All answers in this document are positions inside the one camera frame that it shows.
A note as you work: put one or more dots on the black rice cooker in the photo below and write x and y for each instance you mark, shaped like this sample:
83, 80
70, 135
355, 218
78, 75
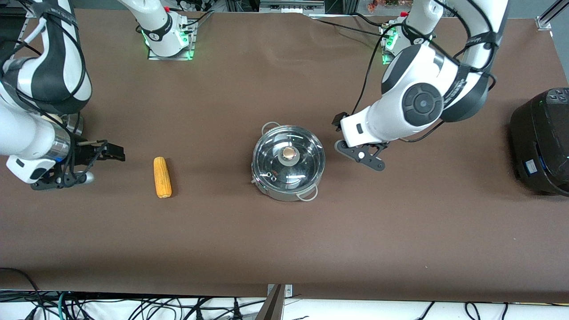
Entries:
542, 155

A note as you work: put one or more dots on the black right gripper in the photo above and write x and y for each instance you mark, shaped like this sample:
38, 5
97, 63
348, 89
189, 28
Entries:
87, 153

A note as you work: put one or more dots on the grey metal box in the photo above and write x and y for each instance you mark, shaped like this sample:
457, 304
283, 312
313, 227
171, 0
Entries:
293, 6

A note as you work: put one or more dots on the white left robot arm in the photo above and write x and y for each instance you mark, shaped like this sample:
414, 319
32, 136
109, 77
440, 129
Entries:
422, 103

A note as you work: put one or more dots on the yellow corn cob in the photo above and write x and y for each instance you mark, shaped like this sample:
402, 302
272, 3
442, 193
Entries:
162, 178

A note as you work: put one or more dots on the stainless steel pot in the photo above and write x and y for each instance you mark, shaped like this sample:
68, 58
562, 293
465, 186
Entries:
280, 194

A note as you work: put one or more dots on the colourful flowers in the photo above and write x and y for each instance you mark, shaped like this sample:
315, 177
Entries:
378, 5

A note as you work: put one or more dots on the brown table cover sheet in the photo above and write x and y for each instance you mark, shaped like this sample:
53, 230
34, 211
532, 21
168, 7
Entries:
284, 244

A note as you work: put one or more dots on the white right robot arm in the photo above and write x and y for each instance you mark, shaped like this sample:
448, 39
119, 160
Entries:
22, 133

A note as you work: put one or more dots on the small aluminium bracket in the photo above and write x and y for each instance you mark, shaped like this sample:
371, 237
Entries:
288, 291

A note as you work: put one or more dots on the grey metal bar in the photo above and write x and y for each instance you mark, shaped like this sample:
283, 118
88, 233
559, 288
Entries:
271, 309

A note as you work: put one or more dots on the aluminium frame profile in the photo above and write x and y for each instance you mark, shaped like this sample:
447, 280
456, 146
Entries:
544, 22

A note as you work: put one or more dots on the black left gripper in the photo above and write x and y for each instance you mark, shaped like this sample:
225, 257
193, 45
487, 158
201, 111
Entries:
338, 121

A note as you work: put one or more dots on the glass pot lid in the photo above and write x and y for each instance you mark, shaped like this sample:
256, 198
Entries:
289, 154

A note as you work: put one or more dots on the steel steamer pot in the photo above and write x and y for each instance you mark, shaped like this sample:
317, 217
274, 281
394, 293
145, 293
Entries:
75, 124

